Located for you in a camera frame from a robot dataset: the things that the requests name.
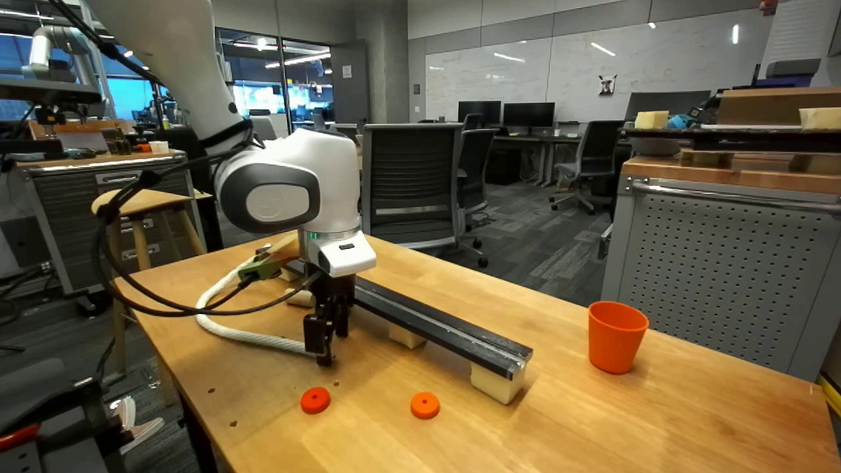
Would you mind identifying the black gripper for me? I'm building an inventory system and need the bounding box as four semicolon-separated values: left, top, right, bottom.
301;271;358;368

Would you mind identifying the white braided rope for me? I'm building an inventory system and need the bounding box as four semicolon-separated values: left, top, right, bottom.
192;260;320;357

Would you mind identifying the long black grooved board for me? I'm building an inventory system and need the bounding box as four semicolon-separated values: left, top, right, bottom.
284;258;537;380

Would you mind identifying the small orange disc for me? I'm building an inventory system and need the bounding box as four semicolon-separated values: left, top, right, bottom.
296;382;334;417
407;388;445;421

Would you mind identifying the small wooden support piece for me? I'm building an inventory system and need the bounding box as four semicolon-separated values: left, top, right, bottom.
383;319;432;351

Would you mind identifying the grey mesh office chair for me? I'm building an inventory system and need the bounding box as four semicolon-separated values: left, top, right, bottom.
358;121;467;258

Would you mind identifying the beige foam support block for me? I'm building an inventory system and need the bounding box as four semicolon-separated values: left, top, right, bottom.
467;360;527;407

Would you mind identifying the black office chair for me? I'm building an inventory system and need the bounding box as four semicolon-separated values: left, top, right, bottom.
550;118;629;214
455;126;499;271

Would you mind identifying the wooden stool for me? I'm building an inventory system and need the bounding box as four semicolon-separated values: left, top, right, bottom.
86;185;213;275

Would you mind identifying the black computer monitor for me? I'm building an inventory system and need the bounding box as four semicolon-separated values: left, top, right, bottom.
455;97;504;131
621;85;715;126
501;99;556;133

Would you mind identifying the grey storage cart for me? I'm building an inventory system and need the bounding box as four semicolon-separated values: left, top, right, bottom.
12;152;202;296

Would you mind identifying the orange plastic cup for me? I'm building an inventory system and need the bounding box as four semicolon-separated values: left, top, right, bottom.
585;296;652;377

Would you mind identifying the grey perforated metal cabinet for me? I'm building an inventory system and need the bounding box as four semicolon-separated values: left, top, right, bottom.
598;155;841;382

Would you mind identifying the white bottle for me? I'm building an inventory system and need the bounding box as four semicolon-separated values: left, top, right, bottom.
24;29;56;75

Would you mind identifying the flat black tray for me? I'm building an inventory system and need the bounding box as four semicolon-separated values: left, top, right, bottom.
621;121;841;155

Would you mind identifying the brown wooden box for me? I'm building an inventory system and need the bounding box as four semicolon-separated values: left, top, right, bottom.
715;83;841;128

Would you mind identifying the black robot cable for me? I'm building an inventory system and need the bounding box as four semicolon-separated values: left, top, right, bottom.
89;164;329;318

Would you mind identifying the orange handled black clamp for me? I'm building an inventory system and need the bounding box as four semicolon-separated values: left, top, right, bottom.
0;421;41;455

